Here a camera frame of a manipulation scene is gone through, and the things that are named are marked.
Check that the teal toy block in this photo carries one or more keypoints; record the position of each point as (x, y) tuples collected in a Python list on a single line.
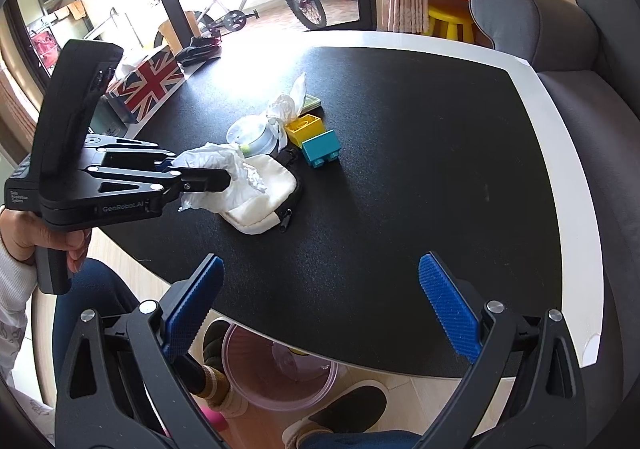
[(320, 149)]

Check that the person's leg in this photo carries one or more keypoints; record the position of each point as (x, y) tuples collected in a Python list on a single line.
[(360, 441), (107, 289)]

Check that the person's black slipper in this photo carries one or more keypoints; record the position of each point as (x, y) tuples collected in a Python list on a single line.
[(350, 409), (217, 344)]

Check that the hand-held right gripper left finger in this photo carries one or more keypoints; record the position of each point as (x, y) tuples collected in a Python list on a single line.
[(192, 311)]

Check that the person's left black slipper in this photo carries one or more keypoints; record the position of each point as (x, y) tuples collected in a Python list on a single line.
[(217, 344)]

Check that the person's right leg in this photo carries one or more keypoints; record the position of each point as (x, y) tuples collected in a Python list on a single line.
[(360, 441)]

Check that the pink translucent waste bin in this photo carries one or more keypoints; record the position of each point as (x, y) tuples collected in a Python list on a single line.
[(280, 379)]

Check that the person's right black slipper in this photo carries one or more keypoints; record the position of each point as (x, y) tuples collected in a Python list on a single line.
[(350, 409)]

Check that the dark grey cushion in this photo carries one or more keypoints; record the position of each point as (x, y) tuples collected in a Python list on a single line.
[(610, 19)]

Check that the clear round lidded container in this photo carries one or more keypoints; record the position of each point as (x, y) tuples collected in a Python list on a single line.
[(250, 131)]

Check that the black gloves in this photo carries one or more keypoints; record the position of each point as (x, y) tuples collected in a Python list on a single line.
[(197, 51)]

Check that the white tissue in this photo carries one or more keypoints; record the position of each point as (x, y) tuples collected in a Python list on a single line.
[(210, 159), (287, 104)]

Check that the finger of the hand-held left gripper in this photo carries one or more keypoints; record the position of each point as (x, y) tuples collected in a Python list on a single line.
[(205, 180), (165, 165)]

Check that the flat green device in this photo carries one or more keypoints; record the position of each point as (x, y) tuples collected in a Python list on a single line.
[(313, 104)]

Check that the red cloth bag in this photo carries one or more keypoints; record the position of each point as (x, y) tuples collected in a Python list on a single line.
[(45, 49)]

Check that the flag print tissue box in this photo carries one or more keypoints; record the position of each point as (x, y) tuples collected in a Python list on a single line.
[(150, 79)]

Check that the pink cylinder object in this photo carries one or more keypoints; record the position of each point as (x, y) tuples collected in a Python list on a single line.
[(212, 416)]

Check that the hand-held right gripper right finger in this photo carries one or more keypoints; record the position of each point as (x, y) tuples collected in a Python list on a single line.
[(450, 311)]

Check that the grey sofa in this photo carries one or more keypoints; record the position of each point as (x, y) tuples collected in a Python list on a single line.
[(575, 104)]

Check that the person's left forearm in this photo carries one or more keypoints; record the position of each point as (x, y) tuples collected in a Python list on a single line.
[(15, 284)]

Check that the yellow plastic stool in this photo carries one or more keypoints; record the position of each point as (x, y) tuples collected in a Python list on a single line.
[(450, 16)]

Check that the black table mat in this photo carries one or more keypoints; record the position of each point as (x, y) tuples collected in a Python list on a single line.
[(400, 179)]

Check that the person's white patterned top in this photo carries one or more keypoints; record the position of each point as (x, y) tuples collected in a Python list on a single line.
[(35, 416)]

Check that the yellow toy block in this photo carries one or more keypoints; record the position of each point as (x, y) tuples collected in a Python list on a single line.
[(305, 129)]

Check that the person's left hand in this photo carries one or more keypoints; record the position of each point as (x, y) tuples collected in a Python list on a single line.
[(25, 229)]

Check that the white zip pouch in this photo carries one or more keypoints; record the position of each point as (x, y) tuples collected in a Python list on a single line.
[(262, 214)]

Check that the person's left leg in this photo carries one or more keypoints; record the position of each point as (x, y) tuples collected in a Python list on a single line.
[(107, 289)]

